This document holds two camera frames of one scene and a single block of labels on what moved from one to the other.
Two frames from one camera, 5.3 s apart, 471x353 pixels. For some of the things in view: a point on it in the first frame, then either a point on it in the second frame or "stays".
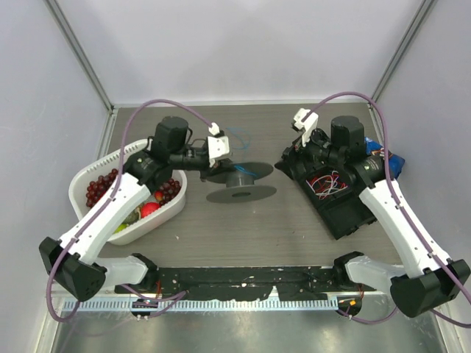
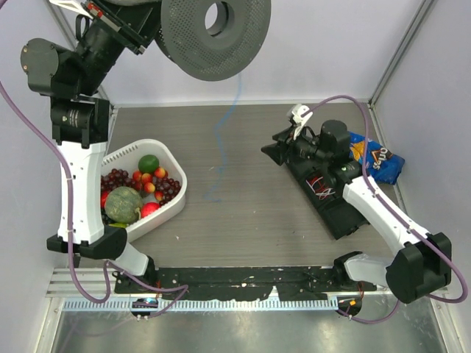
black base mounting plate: [247, 283] stays
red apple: [148, 208] stays
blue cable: [237, 166] -> [208, 194]
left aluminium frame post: [82, 51] stays
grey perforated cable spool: [240, 184] -> [209, 40]
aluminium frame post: [424, 8] stays
